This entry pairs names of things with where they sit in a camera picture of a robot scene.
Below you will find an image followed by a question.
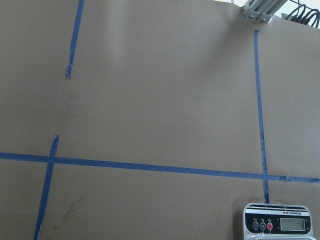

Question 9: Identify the silver digital kitchen scale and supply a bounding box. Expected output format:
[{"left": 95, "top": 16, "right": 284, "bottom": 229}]
[{"left": 242, "top": 203, "right": 315, "bottom": 240}]

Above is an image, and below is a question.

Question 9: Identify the aluminium frame post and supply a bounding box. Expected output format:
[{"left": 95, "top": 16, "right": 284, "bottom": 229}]
[{"left": 242, "top": 0, "right": 287, "bottom": 23}]

